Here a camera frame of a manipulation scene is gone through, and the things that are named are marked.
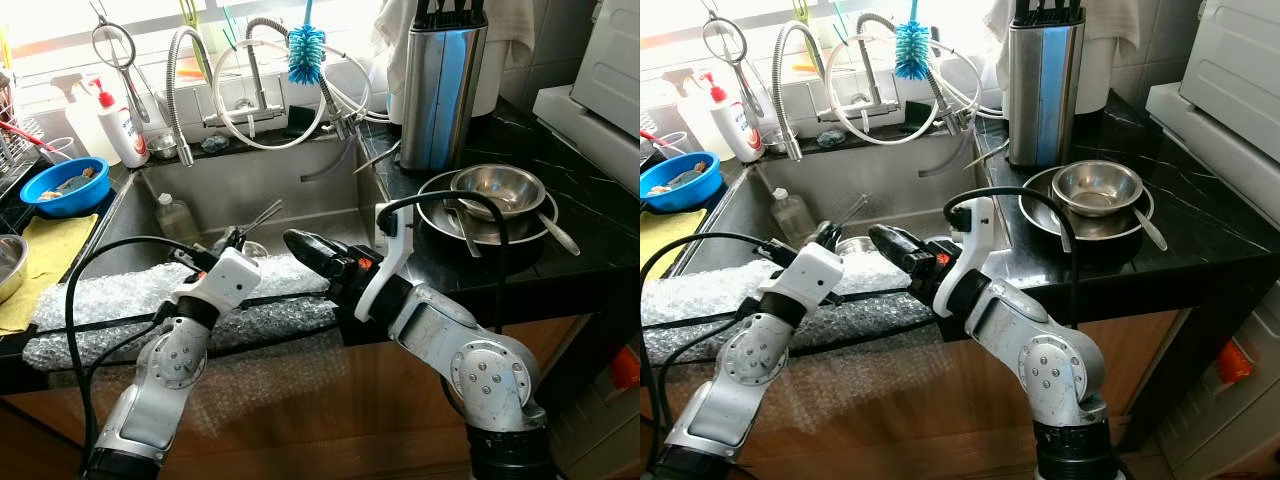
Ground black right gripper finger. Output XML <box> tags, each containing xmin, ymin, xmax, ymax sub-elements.
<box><xmin>292</xmin><ymin>248</ymin><xmax>337</xmax><ymax>281</ymax></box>
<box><xmin>283</xmin><ymin>228</ymin><xmax>346</xmax><ymax>263</ymax></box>
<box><xmin>876</xmin><ymin>243</ymin><xmax>920</xmax><ymax>276</ymax></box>
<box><xmin>868</xmin><ymin>224</ymin><xmax>929</xmax><ymax>259</ymax></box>

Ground large steel plate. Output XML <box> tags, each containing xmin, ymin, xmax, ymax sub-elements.
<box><xmin>415</xmin><ymin>168</ymin><xmax>559</xmax><ymax>248</ymax></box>
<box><xmin>1018</xmin><ymin>163</ymin><xmax>1156</xmax><ymax>241</ymax></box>

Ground steel tongs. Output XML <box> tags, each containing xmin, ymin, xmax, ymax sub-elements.
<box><xmin>838</xmin><ymin>193</ymin><xmax>871</xmax><ymax>236</ymax></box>
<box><xmin>240</xmin><ymin>198</ymin><xmax>284</xmax><ymax>241</ymax></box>

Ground clear plastic bottle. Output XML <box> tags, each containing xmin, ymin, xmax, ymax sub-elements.
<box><xmin>770</xmin><ymin>187</ymin><xmax>816</xmax><ymax>241</ymax></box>
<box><xmin>155</xmin><ymin>192</ymin><xmax>201</xmax><ymax>246</ymax></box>

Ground steel sink basin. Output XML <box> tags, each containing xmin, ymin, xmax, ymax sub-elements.
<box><xmin>690</xmin><ymin>130</ymin><xmax>1011</xmax><ymax>271</ymax></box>
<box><xmin>85</xmin><ymin>135</ymin><xmax>396</xmax><ymax>276</ymax></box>

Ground thin wooden stick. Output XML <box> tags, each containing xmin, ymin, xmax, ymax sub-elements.
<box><xmin>965</xmin><ymin>137</ymin><xmax>1011</xmax><ymax>170</ymax></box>
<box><xmin>352</xmin><ymin>141</ymin><xmax>401</xmax><ymax>175</ymax></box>

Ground clear bubble wrap sheet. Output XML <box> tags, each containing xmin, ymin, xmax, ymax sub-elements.
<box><xmin>640</xmin><ymin>248</ymin><xmax>941</xmax><ymax>366</ymax></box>
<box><xmin>22</xmin><ymin>252</ymin><xmax>341</xmax><ymax>373</ymax></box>

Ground chrome tap mixer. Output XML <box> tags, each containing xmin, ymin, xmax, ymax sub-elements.
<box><xmin>203</xmin><ymin>45</ymin><xmax>291</xmax><ymax>136</ymax></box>
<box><xmin>815</xmin><ymin>40</ymin><xmax>896</xmax><ymax>131</ymax></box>

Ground wooden cabinet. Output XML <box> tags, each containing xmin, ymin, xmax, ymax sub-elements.
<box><xmin>0</xmin><ymin>315</ymin><xmax>591</xmax><ymax>480</ymax></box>
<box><xmin>660</xmin><ymin>310</ymin><xmax>1191</xmax><ymax>480</ymax></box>

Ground steel cutlery piece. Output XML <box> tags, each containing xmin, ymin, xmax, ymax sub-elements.
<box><xmin>445</xmin><ymin>195</ymin><xmax>483</xmax><ymax>259</ymax></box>

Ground blue plastic bowl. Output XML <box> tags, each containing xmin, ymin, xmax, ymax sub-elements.
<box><xmin>20</xmin><ymin>157</ymin><xmax>113</xmax><ymax>219</ymax></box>
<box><xmin>640</xmin><ymin>150</ymin><xmax>723</xmax><ymax>213</ymax></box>

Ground white red pump soap bottle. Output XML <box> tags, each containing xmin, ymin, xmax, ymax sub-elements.
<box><xmin>698</xmin><ymin>70</ymin><xmax>766</xmax><ymax>164</ymax></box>
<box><xmin>90</xmin><ymin>75</ymin><xmax>151</xmax><ymax>169</ymax></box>

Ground flexible steel faucet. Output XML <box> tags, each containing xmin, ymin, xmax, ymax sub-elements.
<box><xmin>772</xmin><ymin>22</ymin><xmax>823</xmax><ymax>162</ymax></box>
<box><xmin>165</xmin><ymin>27</ymin><xmax>216</xmax><ymax>168</ymax></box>

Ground grey orange scrub pad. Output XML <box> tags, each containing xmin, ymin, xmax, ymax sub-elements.
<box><xmin>648</xmin><ymin>163</ymin><xmax>709</xmax><ymax>193</ymax></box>
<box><xmin>45</xmin><ymin>168</ymin><xmax>97</xmax><ymax>197</ymax></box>

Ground grey gooseneck filter tap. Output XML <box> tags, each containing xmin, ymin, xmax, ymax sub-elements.
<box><xmin>855</xmin><ymin>13</ymin><xmax>966</xmax><ymax>136</ymax></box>
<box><xmin>245</xmin><ymin>17</ymin><xmax>351</xmax><ymax>139</ymax></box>

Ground yellow cloth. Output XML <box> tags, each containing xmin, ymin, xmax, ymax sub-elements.
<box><xmin>0</xmin><ymin>213</ymin><xmax>99</xmax><ymax>336</ymax></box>
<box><xmin>640</xmin><ymin>208</ymin><xmax>681</xmax><ymax>283</ymax></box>

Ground translucent spray bottle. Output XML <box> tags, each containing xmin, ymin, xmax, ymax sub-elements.
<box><xmin>662</xmin><ymin>67</ymin><xmax>736</xmax><ymax>161</ymax></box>
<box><xmin>50</xmin><ymin>72</ymin><xmax>121</xmax><ymax>166</ymax></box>

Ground large steel bowl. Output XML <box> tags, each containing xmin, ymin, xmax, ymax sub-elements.
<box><xmin>1050</xmin><ymin>160</ymin><xmax>1144</xmax><ymax>217</ymax></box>
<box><xmin>450</xmin><ymin>163</ymin><xmax>547</xmax><ymax>221</ymax></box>

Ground hanging metal strainer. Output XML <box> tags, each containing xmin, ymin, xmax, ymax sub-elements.
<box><xmin>88</xmin><ymin>0</ymin><xmax>151</xmax><ymax>126</ymax></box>
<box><xmin>700</xmin><ymin>0</ymin><xmax>761</xmax><ymax>121</ymax></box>

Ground blue bottle brush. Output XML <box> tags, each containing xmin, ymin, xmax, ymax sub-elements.
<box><xmin>893</xmin><ymin>0</ymin><xmax>932</xmax><ymax>82</ymax></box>
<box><xmin>287</xmin><ymin>0</ymin><xmax>328</xmax><ymax>87</ymax></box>

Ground steel knife block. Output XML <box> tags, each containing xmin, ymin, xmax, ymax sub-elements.
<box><xmin>1008</xmin><ymin>0</ymin><xmax>1086</xmax><ymax>168</ymax></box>
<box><xmin>400</xmin><ymin>0</ymin><xmax>489</xmax><ymax>173</ymax></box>

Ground steel spoon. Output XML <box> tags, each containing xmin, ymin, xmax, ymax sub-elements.
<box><xmin>520</xmin><ymin>205</ymin><xmax>582</xmax><ymax>257</ymax></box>
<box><xmin>1128</xmin><ymin>203</ymin><xmax>1169</xmax><ymax>252</ymax></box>

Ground orange plastic object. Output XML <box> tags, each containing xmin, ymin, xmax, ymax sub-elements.
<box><xmin>612</xmin><ymin>345</ymin><xmax>641</xmax><ymax>391</ymax></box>
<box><xmin>1215</xmin><ymin>340</ymin><xmax>1253</xmax><ymax>386</ymax></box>

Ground white water filter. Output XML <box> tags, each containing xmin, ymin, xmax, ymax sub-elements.
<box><xmin>470</xmin><ymin>40</ymin><xmax>511</xmax><ymax>119</ymax></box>
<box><xmin>1080</xmin><ymin>38</ymin><xmax>1116</xmax><ymax>113</ymax></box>

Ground white washing machine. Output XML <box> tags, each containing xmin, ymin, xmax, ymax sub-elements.
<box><xmin>530</xmin><ymin>0</ymin><xmax>641</xmax><ymax>480</ymax></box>
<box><xmin>1145</xmin><ymin>0</ymin><xmax>1280</xmax><ymax>480</ymax></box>

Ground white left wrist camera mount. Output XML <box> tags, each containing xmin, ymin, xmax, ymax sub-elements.
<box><xmin>175</xmin><ymin>248</ymin><xmax>263</xmax><ymax>313</ymax></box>
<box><xmin>760</xmin><ymin>243</ymin><xmax>847</xmax><ymax>307</ymax></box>

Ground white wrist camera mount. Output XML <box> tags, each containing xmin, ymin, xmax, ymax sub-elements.
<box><xmin>175</xmin><ymin>248</ymin><xmax>263</xmax><ymax>313</ymax></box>
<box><xmin>760</xmin><ymin>243</ymin><xmax>847</xmax><ymax>307</ymax></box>
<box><xmin>935</xmin><ymin>197</ymin><xmax>997</xmax><ymax>317</ymax></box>
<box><xmin>355</xmin><ymin>203</ymin><xmax>417</xmax><ymax>323</ymax></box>

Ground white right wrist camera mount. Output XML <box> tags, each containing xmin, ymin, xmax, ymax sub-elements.
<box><xmin>935</xmin><ymin>197</ymin><xmax>997</xmax><ymax>317</ymax></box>
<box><xmin>355</xmin><ymin>203</ymin><xmax>417</xmax><ymax>323</ymax></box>

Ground clear thin hose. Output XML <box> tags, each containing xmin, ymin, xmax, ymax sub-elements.
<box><xmin>300</xmin><ymin>130</ymin><xmax>361</xmax><ymax>183</ymax></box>
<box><xmin>918</xmin><ymin>125</ymin><xmax>971</xmax><ymax>179</ymax></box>

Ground white hose loop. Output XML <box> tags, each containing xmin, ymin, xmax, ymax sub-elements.
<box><xmin>825</xmin><ymin>35</ymin><xmax>986</xmax><ymax>147</ymax></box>
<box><xmin>210</xmin><ymin>38</ymin><xmax>371</xmax><ymax>152</ymax></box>

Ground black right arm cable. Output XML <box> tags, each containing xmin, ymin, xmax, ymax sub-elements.
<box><xmin>375</xmin><ymin>190</ymin><xmax>511</xmax><ymax>336</ymax></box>
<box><xmin>945</xmin><ymin>186</ymin><xmax>1081</xmax><ymax>331</ymax></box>

